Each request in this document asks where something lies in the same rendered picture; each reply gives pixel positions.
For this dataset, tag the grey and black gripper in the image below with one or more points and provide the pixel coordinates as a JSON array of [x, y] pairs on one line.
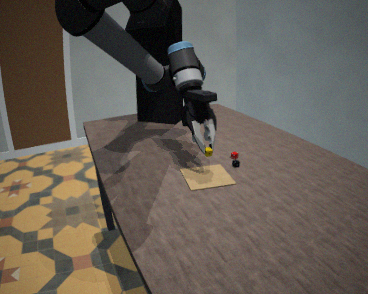
[[195, 112]]

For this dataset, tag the yellow die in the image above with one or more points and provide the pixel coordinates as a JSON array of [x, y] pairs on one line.
[[208, 151]]

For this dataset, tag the tan mat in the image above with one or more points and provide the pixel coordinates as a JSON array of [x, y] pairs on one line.
[[206, 177]]

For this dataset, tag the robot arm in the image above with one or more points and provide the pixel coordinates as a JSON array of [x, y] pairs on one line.
[[80, 18]]

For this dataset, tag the black die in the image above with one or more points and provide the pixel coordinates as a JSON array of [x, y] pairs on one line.
[[235, 163]]

